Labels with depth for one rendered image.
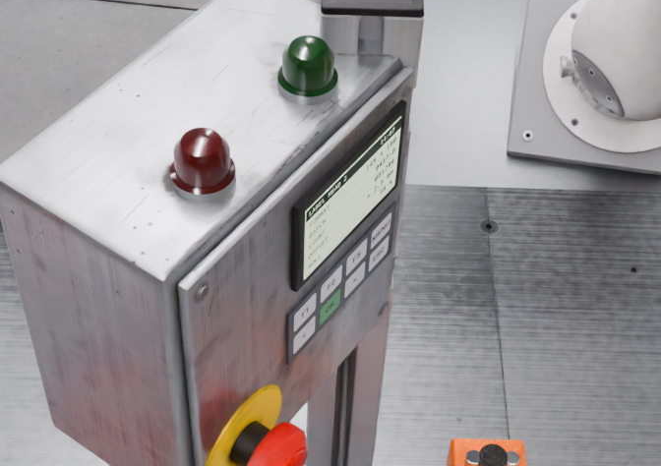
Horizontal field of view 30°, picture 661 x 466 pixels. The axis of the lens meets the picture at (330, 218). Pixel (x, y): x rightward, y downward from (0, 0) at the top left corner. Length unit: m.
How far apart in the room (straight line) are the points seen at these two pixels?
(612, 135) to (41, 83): 1.62
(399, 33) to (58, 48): 2.33
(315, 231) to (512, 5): 1.13
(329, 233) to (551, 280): 0.79
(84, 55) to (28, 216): 2.32
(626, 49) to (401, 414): 0.42
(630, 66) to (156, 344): 0.59
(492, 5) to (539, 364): 0.56
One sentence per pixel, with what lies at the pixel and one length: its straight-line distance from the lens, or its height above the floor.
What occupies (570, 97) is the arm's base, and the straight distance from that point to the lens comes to 1.42.
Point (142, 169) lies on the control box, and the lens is 0.50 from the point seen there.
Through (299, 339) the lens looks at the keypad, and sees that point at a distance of 0.59.
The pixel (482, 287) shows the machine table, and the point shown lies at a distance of 1.30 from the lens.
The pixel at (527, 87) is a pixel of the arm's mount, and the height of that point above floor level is 0.89.
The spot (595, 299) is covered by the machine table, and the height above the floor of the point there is 0.83.
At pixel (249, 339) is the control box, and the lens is 0.54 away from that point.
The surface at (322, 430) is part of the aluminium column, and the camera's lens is 0.79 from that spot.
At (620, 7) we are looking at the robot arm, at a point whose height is 1.24.
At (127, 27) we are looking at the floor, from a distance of 2.89.
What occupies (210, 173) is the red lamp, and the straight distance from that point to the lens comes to 0.48.
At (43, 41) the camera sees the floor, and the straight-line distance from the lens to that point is 2.87.
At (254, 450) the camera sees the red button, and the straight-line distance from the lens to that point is 0.58.
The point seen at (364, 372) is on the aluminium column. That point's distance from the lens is 0.74.
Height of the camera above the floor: 1.83
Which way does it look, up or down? 49 degrees down
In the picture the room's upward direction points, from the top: 3 degrees clockwise
